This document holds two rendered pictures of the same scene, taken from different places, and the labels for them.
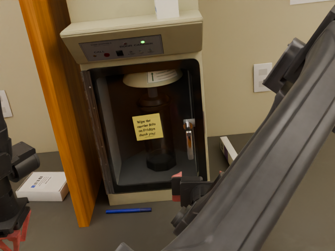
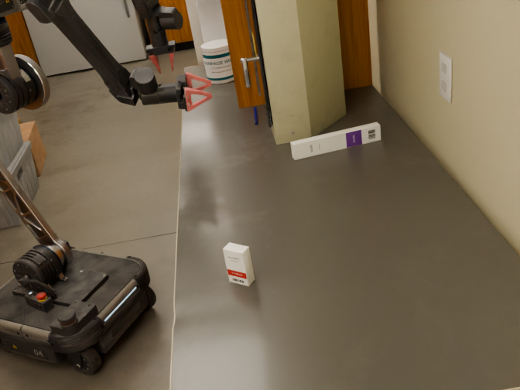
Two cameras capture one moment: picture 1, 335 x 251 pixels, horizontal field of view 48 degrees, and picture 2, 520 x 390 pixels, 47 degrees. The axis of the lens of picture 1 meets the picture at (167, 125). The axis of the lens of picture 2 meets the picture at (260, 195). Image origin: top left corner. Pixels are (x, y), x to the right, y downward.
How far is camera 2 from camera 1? 1.92 m
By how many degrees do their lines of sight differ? 75
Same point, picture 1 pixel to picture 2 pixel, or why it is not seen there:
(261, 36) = (446, 11)
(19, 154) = (161, 12)
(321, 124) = not seen: outside the picture
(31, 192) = not seen: hidden behind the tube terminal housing
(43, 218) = not seen: hidden behind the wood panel
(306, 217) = (240, 190)
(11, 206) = (155, 40)
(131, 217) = (248, 119)
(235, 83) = (432, 70)
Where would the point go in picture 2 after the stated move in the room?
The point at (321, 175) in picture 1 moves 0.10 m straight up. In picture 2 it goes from (317, 198) to (313, 163)
